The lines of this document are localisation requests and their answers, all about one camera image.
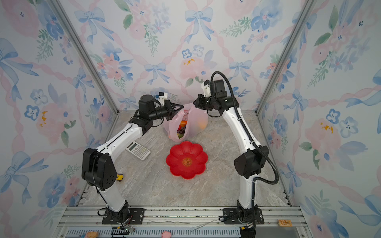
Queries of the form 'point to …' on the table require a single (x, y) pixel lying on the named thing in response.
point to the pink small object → (166, 234)
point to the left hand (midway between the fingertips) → (184, 104)
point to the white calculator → (138, 150)
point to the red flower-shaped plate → (187, 159)
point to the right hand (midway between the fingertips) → (194, 101)
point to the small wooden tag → (284, 222)
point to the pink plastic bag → (198, 121)
